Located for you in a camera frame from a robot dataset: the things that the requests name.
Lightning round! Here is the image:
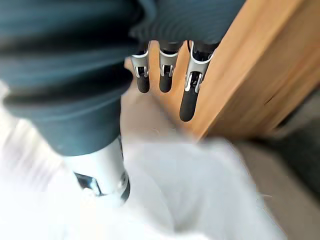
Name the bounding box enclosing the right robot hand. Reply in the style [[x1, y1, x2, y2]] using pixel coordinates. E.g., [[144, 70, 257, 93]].
[[0, 0, 247, 204]]

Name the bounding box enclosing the wooden bed frame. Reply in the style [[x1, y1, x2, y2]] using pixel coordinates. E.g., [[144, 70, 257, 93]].
[[124, 0, 320, 143]]

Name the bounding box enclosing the white bed sheet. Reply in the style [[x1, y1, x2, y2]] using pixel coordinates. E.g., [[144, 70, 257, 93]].
[[0, 82, 288, 240]]

